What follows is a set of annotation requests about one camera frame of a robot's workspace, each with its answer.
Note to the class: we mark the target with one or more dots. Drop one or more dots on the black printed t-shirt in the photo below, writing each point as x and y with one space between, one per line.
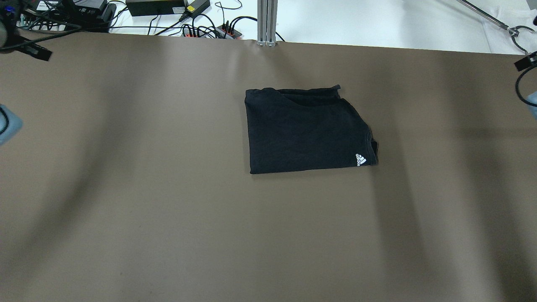
292 130

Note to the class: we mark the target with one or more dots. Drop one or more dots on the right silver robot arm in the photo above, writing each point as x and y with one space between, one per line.
532 99

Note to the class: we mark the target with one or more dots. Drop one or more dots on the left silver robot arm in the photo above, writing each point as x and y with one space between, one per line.
10 124

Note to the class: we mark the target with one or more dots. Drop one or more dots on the black power adapter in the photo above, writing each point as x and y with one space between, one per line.
156 7

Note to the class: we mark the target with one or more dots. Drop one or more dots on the black electronics box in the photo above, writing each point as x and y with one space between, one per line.
89 15

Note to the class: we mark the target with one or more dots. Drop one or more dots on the metal grabber tool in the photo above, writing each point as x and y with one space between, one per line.
513 31

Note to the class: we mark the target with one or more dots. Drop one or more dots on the aluminium post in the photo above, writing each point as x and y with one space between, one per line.
266 22

